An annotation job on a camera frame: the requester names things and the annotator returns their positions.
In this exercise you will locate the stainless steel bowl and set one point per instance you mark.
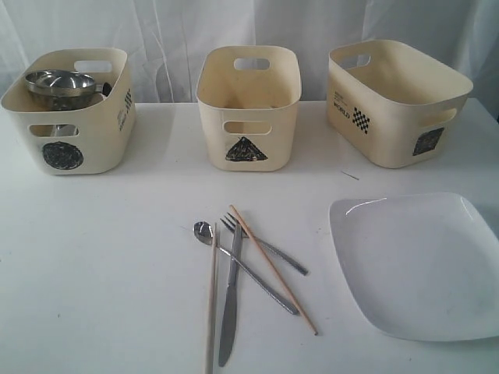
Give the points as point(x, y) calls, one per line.
point(60, 90)

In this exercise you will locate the steel spoon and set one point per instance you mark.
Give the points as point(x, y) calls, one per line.
point(205, 234)

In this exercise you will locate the cream bin with square mark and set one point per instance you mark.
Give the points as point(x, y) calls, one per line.
point(392, 102)

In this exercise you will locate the wooden chopstick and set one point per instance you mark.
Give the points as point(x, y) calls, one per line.
point(275, 270)
point(212, 298)

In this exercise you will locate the steel mug with handle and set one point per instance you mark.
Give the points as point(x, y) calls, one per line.
point(104, 89)

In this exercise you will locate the white square plate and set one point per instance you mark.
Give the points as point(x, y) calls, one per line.
point(419, 267)

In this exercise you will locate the cream bin with circle mark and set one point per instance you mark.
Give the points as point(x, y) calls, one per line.
point(104, 128)

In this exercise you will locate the steel table knife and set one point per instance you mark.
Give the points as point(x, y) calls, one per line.
point(229, 323)

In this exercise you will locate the cream bin with triangle mark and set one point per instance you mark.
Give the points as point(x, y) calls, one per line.
point(248, 98)

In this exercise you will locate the steel fork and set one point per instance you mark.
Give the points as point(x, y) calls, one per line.
point(229, 222)

